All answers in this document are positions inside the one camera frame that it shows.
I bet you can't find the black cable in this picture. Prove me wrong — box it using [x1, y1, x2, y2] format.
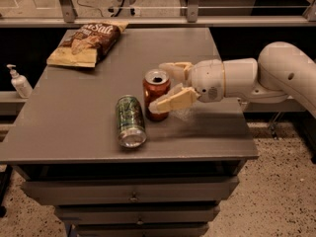
[69, 0, 128, 18]

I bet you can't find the red coke can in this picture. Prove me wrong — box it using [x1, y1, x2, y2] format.
[143, 69, 171, 121]

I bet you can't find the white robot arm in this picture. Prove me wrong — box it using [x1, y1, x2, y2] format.
[149, 41, 316, 118]

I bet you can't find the green soda can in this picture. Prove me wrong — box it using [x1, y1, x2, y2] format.
[116, 95, 147, 148]

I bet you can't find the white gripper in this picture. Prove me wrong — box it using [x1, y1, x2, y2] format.
[148, 59, 224, 114]

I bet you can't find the top drawer knob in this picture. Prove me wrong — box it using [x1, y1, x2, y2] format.
[129, 192, 139, 203]

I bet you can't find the drawer knob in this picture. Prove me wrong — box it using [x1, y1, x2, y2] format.
[136, 217, 144, 225]
[129, 192, 139, 203]

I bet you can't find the grey drawer cabinet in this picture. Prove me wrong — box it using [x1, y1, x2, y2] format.
[0, 29, 258, 237]

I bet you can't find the metal railing frame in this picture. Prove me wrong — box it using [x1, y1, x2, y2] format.
[0, 0, 316, 28]

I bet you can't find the brown chip bag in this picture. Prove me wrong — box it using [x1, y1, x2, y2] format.
[46, 21, 128, 68]

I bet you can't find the white pump bottle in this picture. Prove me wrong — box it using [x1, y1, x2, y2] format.
[7, 64, 33, 99]

